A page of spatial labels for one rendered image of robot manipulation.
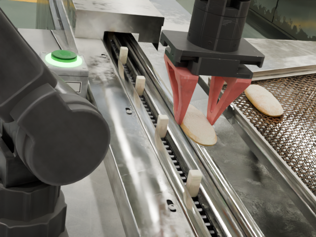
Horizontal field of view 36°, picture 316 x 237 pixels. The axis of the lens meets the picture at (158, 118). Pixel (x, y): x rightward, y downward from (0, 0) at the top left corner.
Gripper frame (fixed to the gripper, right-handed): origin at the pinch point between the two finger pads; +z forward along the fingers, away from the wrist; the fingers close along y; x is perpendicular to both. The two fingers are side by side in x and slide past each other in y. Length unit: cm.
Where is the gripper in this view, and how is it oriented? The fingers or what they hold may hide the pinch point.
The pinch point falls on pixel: (195, 116)
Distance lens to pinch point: 56.8
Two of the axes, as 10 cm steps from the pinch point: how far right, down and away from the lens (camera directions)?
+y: -9.5, -0.3, -3.1
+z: -1.7, 8.8, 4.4
